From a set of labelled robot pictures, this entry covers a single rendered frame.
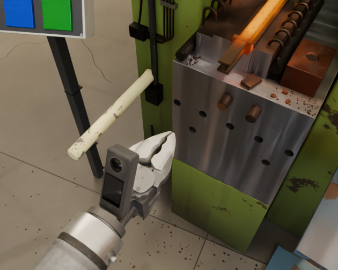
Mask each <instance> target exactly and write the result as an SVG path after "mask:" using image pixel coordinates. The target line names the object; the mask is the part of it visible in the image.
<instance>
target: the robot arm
mask: <svg viewBox="0 0 338 270"><path fill-rule="evenodd" d="M165 141H166V143H164V144H163V145H162V148H161V151H160V152H159V153H158V154H156V150H157V149H158V148H159V146H160V145H161V144H162V143H163V142H165ZM175 142H176V139H175V133H173V132H171V131H168V132H164V133H160V134H157V135H155V136H152V137H150V138H148V139H146V140H142V141H140V142H138V143H137V144H135V145H133V146H131V147H129V148H126V147H124V146H122V145H120V144H118V143H117V144H114V145H112V146H110V147H108V149H107V154H106V161H105V168H104V175H103V180H102V187H101V194H100V201H99V206H101V207H102V208H103V209H102V208H100V207H98V206H91V207H90V208H89V209H88V211H87V212H86V211H79V212H78V213H77V214H76V215H75V216H74V218H73V219H72V220H71V221H70V222H69V223H68V224H67V226H66V227H65V228H64V229H63V230H62V231H61V234H60V235H59V236H58V237H57V239H56V240H54V242H53V243H52V244H51V245H50V247H49V248H48V249H47V250H46V251H45V252H44V254H43V255H42V256H41V257H40V258H39V260H38V261H37V262H36V263H35V264H34V265H33V267H32V268H31V269H30V270H107V268H108V267H109V265H110V264H111V263H115V262H116V261H117V257H116V255H117V254H118V252H119V251H120V250H121V248H122V247H123V241H122V237H123V236H124V235H125V233H126V230H125V226H126V225H127V223H128V222H129V220H130V219H131V218H134V217H135V216H137V215H138V216H140V217H142V218H143V219H145V218H146V217H147V216H148V214H149V213H150V211H151V210H152V209H153V207H154V206H155V204H156V203H157V201H158V200H159V198H160V186H161V185H163V184H164V183H165V182H166V181H167V179H168V177H169V175H170V172H171V165H172V160H173V157H174V151H175ZM147 162H148V163H150V162H151V165H152V167H151V168H146V167H144V166H142V165H143V164H144V163H147ZM133 215H134V216H133Z"/></svg>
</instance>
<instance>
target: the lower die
mask: <svg viewBox="0 0 338 270"><path fill-rule="evenodd" d="M267 1H268V0H232V4H231V5H229V0H227V1H226V2H225V3H224V4H225V10H224V13H221V11H222V6H221V7H220V8H219V9H218V10H217V11H216V12H217V20H216V21H214V14H213V15H212V17H211V18H210V19H209V20H208V21H207V22H206V23H205V24H204V25H203V26H202V27H201V28H200V29H199V30H198V31H197V35H196V48H195V52H196V53H197V54H200V55H203V56H205V57H208V58H211V59H213V60H216V61H218V60H219V59H220V58H221V57H222V55H223V54H224V53H225V52H226V51H227V49H228V48H229V47H230V45H231V43H232V37H233V36H234V35H235V34H236V35H240V34H241V33H242V32H243V30H244V29H245V28H246V27H247V26H248V24H249V23H250V22H251V21H252V20H253V18H254V17H255V16H256V15H257V13H258V12H259V11H260V10H261V9H262V7H263V6H264V5H265V4H266V3H267ZM298 2H305V3H306V4H308V6H309V7H310V5H311V0H302V1H300V0H284V1H283V2H282V3H281V4H280V6H279V7H278V8H277V10H276V11H275V12H274V13H273V15H272V16H271V17H270V18H269V20H268V21H267V22H266V24H265V25H264V26H263V28H262V29H261V30H260V31H259V33H258V34H257V36H256V37H255V38H254V40H253V43H252V47H251V52H250V53H249V54H248V55H246V54H244V55H243V56H242V58H241V59H240V60H239V61H238V63H237V64H236V65H235V67H234V68H236V69H239V70H242V71H244V72H247V73H249V74H252V73H255V74H256V75H257V76H259V77H260V78H262V79H266V78H267V77H268V75H269V74H270V66H271V64H272V63H273V61H274V60H275V58H276V57H277V55H278V54H279V52H280V49H281V45H280V44H279V43H278V42H272V43H271V45H270V46H269V45H268V42H269V40H270V39H273V38H277V39H280V40H282V41H283V43H284V44H285V43H286V41H287V38H288V35H287V33H285V32H279V33H278V35H275V32H276V31H277V30H278V29H280V28H285V29H287V30H288V31H289V32H290V33H291V34H292V32H293V29H294V25H293V24H292V23H291V22H287V23H285V25H284V26H282V25H281V24H282V22H283V21H284V20H286V19H292V20H294V21H295V22H296V23H297V25H298V24H299V21H300V16H299V14H296V13H293V14H292V15H291V17H288V14H289V12H291V11H292V10H298V11H300V12H301V13H302V14H303V15H304V14H305V11H306V7H305V6H303V5H299V6H297V8H296V9H294V8H293V7H294V5H295V4H296V3H298Z"/></svg>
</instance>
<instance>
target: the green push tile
mask: <svg viewBox="0 0 338 270"><path fill-rule="evenodd" d="M42 14H43V28H44V29H51V30H59V31H73V23H72V0H42Z"/></svg>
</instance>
